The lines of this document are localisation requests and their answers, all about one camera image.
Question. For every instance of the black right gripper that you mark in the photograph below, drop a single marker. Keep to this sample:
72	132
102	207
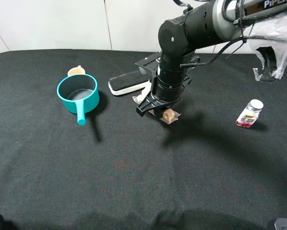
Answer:
156	105

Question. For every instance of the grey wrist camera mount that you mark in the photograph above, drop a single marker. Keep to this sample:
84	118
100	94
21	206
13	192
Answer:
149	64

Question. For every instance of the beige ceramic cup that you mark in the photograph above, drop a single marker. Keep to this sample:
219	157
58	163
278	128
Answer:
76	70

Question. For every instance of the white gourd-shaped object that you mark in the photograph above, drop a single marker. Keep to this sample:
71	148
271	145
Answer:
146	90

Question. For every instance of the black table cloth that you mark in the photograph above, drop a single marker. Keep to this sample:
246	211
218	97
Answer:
121	171

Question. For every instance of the teal saucepan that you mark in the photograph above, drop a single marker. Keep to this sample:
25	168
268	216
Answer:
79	94

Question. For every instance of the brown bread package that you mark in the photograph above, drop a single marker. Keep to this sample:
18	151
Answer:
168	116

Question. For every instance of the black white board eraser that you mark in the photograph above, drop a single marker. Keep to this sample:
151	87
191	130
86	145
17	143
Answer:
127	83

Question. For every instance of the clear plastic wrapped base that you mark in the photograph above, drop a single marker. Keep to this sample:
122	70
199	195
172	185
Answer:
268	41

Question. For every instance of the small labelled glass jar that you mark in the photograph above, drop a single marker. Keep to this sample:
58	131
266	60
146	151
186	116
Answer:
250	114

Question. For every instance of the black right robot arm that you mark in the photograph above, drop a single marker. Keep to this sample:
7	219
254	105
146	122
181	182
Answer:
212	23

